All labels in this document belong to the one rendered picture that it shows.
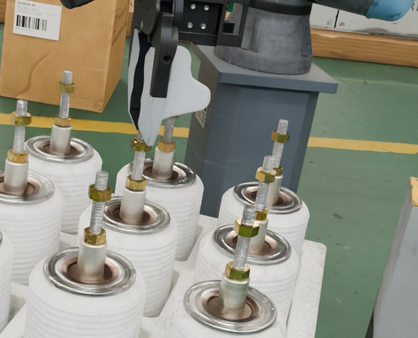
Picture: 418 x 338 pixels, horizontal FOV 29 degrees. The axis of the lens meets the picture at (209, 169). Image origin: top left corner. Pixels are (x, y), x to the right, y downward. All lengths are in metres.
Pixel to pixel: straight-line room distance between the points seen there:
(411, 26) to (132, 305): 2.41
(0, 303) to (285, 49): 0.63
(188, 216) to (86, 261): 0.23
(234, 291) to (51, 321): 0.14
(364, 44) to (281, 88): 1.66
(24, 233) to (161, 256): 0.13
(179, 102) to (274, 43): 0.49
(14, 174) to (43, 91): 1.05
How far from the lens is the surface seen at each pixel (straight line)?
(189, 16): 0.68
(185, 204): 0.84
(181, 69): 0.69
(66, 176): 0.86
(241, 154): 1.19
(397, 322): 0.82
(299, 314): 0.80
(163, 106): 0.68
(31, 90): 1.83
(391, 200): 1.64
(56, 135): 0.88
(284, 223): 0.82
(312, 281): 0.86
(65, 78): 0.86
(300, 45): 1.19
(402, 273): 0.80
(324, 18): 2.81
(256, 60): 1.16
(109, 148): 1.61
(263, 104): 1.17
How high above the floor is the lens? 0.58
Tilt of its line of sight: 22 degrees down
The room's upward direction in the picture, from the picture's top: 10 degrees clockwise
